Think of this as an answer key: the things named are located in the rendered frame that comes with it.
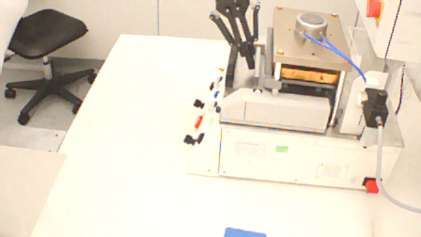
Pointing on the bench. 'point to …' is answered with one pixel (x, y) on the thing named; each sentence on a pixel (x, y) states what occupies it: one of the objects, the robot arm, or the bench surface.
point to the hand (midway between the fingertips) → (248, 55)
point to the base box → (292, 159)
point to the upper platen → (298, 74)
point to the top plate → (310, 40)
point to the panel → (208, 116)
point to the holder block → (309, 93)
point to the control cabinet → (384, 49)
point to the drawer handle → (231, 66)
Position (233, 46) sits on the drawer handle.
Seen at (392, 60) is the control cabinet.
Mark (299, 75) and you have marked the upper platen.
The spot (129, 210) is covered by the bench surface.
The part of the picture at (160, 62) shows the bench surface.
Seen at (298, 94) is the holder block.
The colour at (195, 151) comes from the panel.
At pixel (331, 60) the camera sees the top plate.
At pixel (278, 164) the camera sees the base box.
